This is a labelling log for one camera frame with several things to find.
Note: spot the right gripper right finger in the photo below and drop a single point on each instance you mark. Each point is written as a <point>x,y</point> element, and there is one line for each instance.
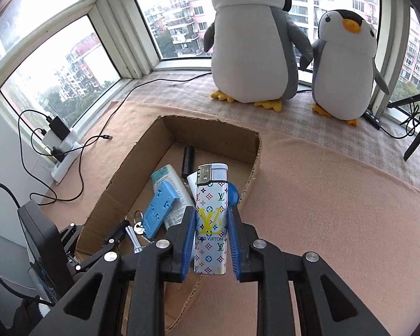
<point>297,295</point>

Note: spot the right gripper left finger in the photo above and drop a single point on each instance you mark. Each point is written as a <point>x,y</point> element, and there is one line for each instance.
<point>125,291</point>

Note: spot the keys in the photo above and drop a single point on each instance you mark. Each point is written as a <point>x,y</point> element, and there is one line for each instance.
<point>136,232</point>

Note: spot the cardboard box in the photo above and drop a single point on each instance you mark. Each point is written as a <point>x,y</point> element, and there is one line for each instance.
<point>157,236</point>

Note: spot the patterned white lighter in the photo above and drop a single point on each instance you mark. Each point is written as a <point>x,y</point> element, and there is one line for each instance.
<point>210,252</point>

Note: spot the blue folding phone stand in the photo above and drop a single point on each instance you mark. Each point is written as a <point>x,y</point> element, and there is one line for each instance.
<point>159,208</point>

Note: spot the white lotion tube blue cap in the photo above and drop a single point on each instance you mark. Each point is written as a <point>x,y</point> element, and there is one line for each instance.
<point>168,173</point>

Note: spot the black cylinder case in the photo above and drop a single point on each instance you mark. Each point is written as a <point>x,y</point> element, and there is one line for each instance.
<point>188,161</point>

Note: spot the white wall charger plug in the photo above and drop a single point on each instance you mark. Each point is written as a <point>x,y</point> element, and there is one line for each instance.
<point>192,182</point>

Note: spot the white power strip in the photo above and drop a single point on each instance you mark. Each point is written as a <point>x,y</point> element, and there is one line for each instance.
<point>66,152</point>

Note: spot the white power adapter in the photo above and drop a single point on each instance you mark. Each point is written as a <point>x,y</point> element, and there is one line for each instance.
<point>51,140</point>

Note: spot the black power adapter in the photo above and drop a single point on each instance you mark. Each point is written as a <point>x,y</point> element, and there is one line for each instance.
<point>59,128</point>

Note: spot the pink felt mat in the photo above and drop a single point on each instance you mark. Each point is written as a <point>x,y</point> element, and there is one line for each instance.
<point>364,222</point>

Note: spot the black USB hub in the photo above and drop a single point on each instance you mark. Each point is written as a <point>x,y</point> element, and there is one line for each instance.
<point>371,119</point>

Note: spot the small grey penguin plush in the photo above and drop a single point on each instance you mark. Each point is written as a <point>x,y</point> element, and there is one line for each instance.
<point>344,70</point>

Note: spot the large grey penguin plush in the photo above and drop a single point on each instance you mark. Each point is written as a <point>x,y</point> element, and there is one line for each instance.
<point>253,45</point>

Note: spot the black tripod stand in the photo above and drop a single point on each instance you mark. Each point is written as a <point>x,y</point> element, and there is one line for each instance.
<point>412,123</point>

